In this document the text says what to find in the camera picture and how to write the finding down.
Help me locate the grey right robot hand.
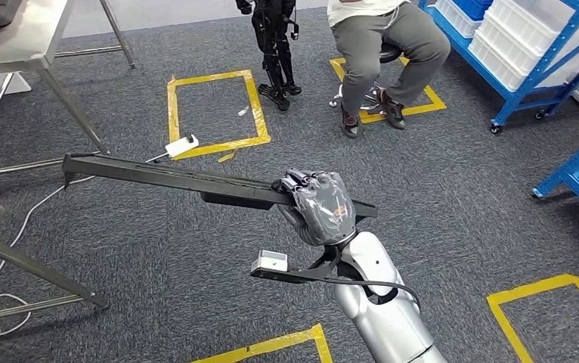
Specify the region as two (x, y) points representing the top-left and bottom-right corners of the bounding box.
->
(271, 169), (358, 247)

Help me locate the long black plastic part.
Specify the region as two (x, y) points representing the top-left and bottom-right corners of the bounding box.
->
(61, 152), (378, 219)

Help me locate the yellow floor tape square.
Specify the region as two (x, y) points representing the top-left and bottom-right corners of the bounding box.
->
(166, 69), (271, 161)
(487, 274), (579, 363)
(189, 324), (333, 363)
(329, 56), (447, 125)

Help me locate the white power strip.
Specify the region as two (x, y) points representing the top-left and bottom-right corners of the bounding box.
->
(164, 133), (200, 159)

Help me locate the person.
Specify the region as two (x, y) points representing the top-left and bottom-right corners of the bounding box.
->
(327, 0), (452, 140)

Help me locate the chrome swivel stool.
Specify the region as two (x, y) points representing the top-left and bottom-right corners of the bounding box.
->
(329, 42), (406, 112)

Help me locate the small black humanoid robot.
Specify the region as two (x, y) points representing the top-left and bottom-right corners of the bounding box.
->
(235, 0), (303, 112)

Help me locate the white plastic crate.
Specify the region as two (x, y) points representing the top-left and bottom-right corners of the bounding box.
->
(487, 0), (579, 76)
(468, 14), (546, 92)
(435, 0), (483, 40)

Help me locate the blue plastic crate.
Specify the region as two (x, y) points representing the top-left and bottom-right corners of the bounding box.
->
(452, 0), (494, 21)

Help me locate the stainless steel table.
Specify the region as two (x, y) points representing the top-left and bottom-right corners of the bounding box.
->
(0, 0), (138, 194)

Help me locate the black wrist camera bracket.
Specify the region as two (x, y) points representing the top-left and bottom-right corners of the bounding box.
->
(249, 245), (343, 286)

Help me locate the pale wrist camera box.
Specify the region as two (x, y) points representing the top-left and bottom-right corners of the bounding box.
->
(250, 249), (289, 274)

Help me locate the white power cord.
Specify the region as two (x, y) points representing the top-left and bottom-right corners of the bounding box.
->
(0, 152), (170, 346)

